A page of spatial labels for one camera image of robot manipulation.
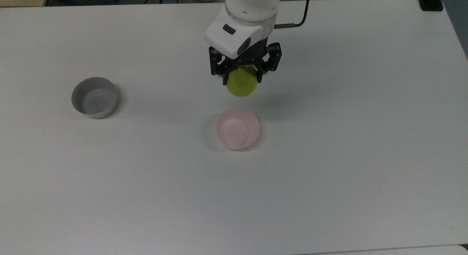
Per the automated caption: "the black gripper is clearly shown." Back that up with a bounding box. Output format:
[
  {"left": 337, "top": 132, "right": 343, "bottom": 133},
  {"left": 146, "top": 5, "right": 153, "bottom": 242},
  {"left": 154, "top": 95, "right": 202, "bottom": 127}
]
[{"left": 208, "top": 37, "right": 283, "bottom": 86}]

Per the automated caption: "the green pear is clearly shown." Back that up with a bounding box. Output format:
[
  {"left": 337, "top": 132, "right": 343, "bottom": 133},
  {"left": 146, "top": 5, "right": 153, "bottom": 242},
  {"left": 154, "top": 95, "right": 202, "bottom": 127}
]
[{"left": 226, "top": 65, "right": 258, "bottom": 98}]

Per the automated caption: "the pink bowl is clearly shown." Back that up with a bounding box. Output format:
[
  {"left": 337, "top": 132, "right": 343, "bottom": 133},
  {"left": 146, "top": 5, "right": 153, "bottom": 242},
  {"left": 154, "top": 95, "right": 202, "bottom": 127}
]
[{"left": 215, "top": 108, "right": 260, "bottom": 151}]

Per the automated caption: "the gray bowl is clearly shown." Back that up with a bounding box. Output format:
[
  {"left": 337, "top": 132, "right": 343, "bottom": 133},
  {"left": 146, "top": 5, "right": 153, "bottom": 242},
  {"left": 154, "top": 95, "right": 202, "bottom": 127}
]
[{"left": 71, "top": 76, "right": 118, "bottom": 119}]

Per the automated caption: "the black table clamp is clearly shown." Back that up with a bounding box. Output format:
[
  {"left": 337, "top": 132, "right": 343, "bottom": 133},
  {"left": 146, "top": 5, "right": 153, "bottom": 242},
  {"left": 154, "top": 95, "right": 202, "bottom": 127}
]
[{"left": 416, "top": 0, "right": 447, "bottom": 12}]

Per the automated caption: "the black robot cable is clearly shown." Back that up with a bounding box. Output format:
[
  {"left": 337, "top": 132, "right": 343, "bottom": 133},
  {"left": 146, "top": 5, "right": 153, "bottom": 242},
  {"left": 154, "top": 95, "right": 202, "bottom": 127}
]
[{"left": 274, "top": 0, "right": 312, "bottom": 29}]

